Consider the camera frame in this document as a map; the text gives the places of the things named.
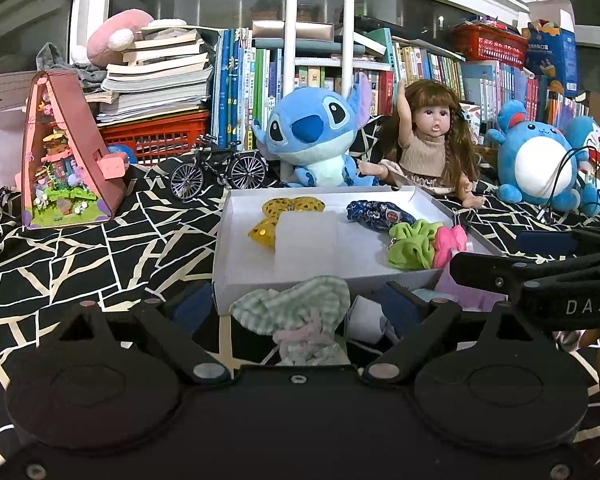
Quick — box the white paper board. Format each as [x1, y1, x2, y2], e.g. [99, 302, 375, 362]
[0, 110, 36, 216]

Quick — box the stack of flat books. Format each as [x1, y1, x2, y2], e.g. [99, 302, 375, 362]
[95, 27, 216, 126]

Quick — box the pink triangular diorama house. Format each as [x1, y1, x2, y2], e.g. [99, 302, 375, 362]
[21, 70, 131, 231]

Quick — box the white foam block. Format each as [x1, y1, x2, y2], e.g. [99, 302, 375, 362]
[274, 210, 341, 281]

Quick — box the black cable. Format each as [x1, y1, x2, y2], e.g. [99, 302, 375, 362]
[537, 146, 600, 223]

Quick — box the blue round toy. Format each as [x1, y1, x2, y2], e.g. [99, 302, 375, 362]
[106, 144, 138, 166]

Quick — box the grey cloth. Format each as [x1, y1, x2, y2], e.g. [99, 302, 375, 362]
[36, 42, 108, 93]

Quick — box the green checked cloth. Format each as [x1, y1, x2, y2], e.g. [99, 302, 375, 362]
[230, 276, 352, 367]

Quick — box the black model bicycle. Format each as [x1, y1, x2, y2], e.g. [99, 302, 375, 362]
[169, 135, 268, 204]

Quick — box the navy patterned scrunchie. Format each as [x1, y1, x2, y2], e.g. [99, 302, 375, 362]
[346, 199, 417, 233]

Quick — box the pink plush toy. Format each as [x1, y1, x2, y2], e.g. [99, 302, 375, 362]
[70, 9, 156, 67]

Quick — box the pale ruled box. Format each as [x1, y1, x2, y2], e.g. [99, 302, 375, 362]
[0, 70, 36, 113]

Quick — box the gold sequin bow hair clip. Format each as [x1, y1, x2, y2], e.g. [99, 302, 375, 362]
[247, 196, 327, 248]

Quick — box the black white patterned blanket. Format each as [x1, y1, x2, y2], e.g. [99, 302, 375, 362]
[0, 115, 600, 466]

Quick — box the green scrunchie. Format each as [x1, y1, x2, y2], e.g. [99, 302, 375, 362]
[387, 220, 443, 271]

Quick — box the white trolley handle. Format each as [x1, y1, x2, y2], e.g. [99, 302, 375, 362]
[284, 0, 357, 106]

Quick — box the row of upright books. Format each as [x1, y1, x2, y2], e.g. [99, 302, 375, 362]
[210, 27, 591, 151]

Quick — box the blue alien plush toy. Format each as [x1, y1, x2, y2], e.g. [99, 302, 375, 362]
[252, 72, 381, 188]

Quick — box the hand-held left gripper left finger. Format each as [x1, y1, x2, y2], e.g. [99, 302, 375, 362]
[37, 282, 233, 385]

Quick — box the pink fabric scrunchie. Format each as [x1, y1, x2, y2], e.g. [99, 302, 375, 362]
[432, 225, 468, 268]

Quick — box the blue printed carton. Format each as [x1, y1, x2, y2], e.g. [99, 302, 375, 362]
[522, 20, 580, 98]

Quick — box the blue round mouse plush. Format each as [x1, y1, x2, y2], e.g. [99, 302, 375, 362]
[486, 100, 583, 211]

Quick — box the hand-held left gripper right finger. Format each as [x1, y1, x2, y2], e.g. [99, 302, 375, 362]
[362, 282, 556, 385]

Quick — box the blue robot cat plush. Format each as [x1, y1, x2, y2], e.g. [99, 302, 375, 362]
[565, 116, 600, 217]

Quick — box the brown-haired doll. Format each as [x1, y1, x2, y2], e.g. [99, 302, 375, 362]
[357, 79, 487, 209]

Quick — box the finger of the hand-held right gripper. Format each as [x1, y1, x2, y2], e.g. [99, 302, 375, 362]
[450, 251, 532, 305]
[515, 229, 600, 257]

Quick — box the white cardboard box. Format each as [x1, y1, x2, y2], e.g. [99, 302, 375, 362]
[212, 185, 506, 316]

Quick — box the red plastic basket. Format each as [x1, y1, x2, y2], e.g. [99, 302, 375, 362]
[452, 24, 528, 68]
[99, 111, 211, 167]

